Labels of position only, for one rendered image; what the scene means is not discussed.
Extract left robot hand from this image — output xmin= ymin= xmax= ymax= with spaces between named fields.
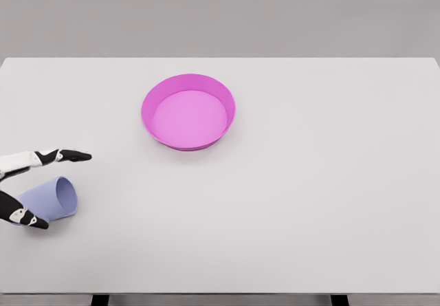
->
xmin=0 ymin=148 xmax=93 ymax=230

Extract lavender plastic cup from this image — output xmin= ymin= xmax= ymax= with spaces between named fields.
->
xmin=9 ymin=176 xmax=78 ymax=228

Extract pink round plate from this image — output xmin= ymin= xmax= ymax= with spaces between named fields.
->
xmin=140 ymin=74 xmax=237 ymax=153

